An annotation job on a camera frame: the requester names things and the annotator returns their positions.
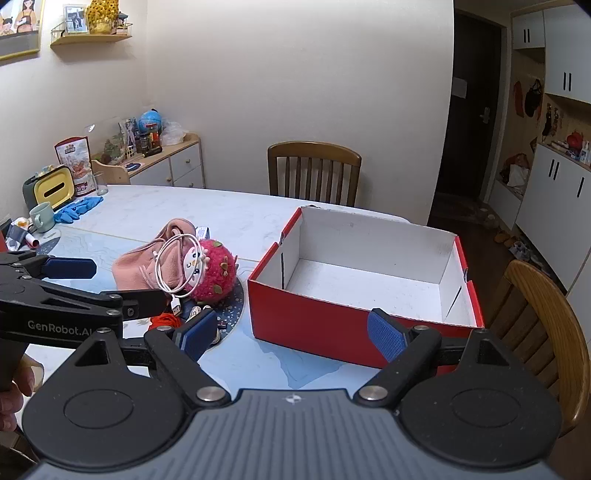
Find dark bottles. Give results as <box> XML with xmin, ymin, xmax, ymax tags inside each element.
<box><xmin>136</xmin><ymin>131</ymin><xmax>163</xmax><ymax>156</ymax></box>

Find blue globe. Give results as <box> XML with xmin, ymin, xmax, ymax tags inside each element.
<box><xmin>138</xmin><ymin>107</ymin><xmax>164</xmax><ymax>135</ymax></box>

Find light wooden chair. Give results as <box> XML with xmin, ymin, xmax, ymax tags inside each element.
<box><xmin>90</xmin><ymin>159</ymin><xmax>131</xmax><ymax>186</ymax></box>

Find small plant terrarium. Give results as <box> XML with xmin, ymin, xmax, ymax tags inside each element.
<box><xmin>101</xmin><ymin>138</ymin><xmax>126</xmax><ymax>165</ymax></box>

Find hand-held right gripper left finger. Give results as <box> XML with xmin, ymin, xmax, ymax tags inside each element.
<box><xmin>55</xmin><ymin>308</ymin><xmax>232</xmax><ymax>408</ymax></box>

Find white refrigerator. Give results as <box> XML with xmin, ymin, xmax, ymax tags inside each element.
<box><xmin>564</xmin><ymin>249</ymin><xmax>591</xmax><ymax>334</ymax></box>

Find blue rubber gloves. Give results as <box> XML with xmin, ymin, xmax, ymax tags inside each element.
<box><xmin>52</xmin><ymin>196</ymin><xmax>105</xmax><ymax>225</ymax></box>

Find pink plush toy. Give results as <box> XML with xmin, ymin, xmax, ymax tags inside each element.
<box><xmin>178</xmin><ymin>238</ymin><xmax>239</xmax><ymax>304</ymax></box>

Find yellow wall shelf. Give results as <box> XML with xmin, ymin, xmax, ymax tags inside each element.
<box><xmin>49</xmin><ymin>23</ymin><xmax>134</xmax><ymax>46</ymax></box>

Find clear plastic bag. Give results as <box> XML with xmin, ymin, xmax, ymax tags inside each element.
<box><xmin>159</xmin><ymin>119</ymin><xmax>187</xmax><ymax>147</ymax></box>

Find low white bench cabinet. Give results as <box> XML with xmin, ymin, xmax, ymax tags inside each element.
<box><xmin>488</xmin><ymin>177</ymin><xmax>525</xmax><ymax>232</ymax></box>

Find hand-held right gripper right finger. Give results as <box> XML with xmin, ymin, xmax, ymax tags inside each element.
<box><xmin>353</xmin><ymin>308</ymin><xmax>532</xmax><ymax>408</ymax></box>

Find yellow and green tissue box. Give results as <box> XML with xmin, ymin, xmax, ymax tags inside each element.
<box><xmin>22</xmin><ymin>165</ymin><xmax>76</xmax><ymax>215</ymax></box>

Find pale green mug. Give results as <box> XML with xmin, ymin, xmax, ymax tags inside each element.
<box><xmin>30</xmin><ymin>202</ymin><xmax>57</xmax><ymax>233</ymax></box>

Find person's left hand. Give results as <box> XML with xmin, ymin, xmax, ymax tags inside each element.
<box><xmin>0</xmin><ymin>356</ymin><xmax>45</xmax><ymax>433</ymax></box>

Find hanging red and black bags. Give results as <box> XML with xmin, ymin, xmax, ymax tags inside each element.
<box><xmin>513</xmin><ymin>78</ymin><xmax>545</xmax><ymax>119</ymax></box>

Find yellow flower bouquet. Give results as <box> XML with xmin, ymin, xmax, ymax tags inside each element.
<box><xmin>87</xmin><ymin>0</ymin><xmax>119</xmax><ymax>34</ymax></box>

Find patterned door rug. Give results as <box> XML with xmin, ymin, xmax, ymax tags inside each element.
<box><xmin>431</xmin><ymin>193</ymin><xmax>491</xmax><ymax>223</ymax></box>

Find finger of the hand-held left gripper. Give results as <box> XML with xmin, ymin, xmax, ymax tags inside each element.
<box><xmin>28</xmin><ymin>279</ymin><xmax>170</xmax><ymax>321</ymax></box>
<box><xmin>0</xmin><ymin>251</ymin><xmax>98</xmax><ymax>282</ymax></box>

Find dark door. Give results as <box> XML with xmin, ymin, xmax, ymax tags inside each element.
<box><xmin>427</xmin><ymin>9</ymin><xmax>507</xmax><ymax>227</ymax></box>

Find dark wooden slat chair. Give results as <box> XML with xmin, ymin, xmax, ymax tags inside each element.
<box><xmin>267</xmin><ymin>141</ymin><xmax>363</xmax><ymax>208</ymax></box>

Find acrylic figure stands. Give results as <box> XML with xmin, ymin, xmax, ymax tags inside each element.
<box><xmin>119</xmin><ymin>117</ymin><xmax>140</xmax><ymax>153</ymax></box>

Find red and white snack bag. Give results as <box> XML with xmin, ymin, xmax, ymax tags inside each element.
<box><xmin>54</xmin><ymin>136</ymin><xmax>100</xmax><ymax>197</ymax></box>

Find blue map print table mat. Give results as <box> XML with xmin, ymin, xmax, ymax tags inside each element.
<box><xmin>22</xmin><ymin>224</ymin><xmax>386</xmax><ymax>394</ymax></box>

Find white sneakers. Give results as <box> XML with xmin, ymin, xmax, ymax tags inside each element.
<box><xmin>510</xmin><ymin>239</ymin><xmax>546</xmax><ymax>265</ymax></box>

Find framed wall poster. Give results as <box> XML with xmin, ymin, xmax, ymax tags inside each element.
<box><xmin>0</xmin><ymin>0</ymin><xmax>46</xmax><ymax>62</ymax></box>

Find small photo frame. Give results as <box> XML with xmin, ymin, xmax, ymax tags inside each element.
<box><xmin>63</xmin><ymin>4</ymin><xmax>89</xmax><ymax>36</ymax></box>

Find oak wooden chair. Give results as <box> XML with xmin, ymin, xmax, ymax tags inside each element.
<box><xmin>485</xmin><ymin>259</ymin><xmax>591</xmax><ymax>437</ymax></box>

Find white upper cabinets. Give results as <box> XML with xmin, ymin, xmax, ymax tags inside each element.
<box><xmin>510</xmin><ymin>0</ymin><xmax>591</xmax><ymax>108</ymax></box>

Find red and white cloth bundle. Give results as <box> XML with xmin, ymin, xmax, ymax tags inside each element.
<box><xmin>499</xmin><ymin>153</ymin><xmax>531</xmax><ymax>188</ymax></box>

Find red cardboard box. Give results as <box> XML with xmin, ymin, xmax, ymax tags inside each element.
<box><xmin>248</xmin><ymin>206</ymin><xmax>485</xmax><ymax>370</ymax></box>

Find red string bundle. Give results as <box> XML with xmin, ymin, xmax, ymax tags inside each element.
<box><xmin>150</xmin><ymin>313</ymin><xmax>184</xmax><ymax>331</ymax></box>

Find white lower cabinet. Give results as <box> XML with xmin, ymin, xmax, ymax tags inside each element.
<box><xmin>514</xmin><ymin>142</ymin><xmax>591</xmax><ymax>292</ymax></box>

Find white USB cable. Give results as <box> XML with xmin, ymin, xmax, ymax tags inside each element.
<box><xmin>154</xmin><ymin>233</ymin><xmax>206</xmax><ymax>319</ymax></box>

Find white and wood sideboard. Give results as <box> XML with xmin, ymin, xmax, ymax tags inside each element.
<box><xmin>92</xmin><ymin>133</ymin><xmax>206</xmax><ymax>189</ymax></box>

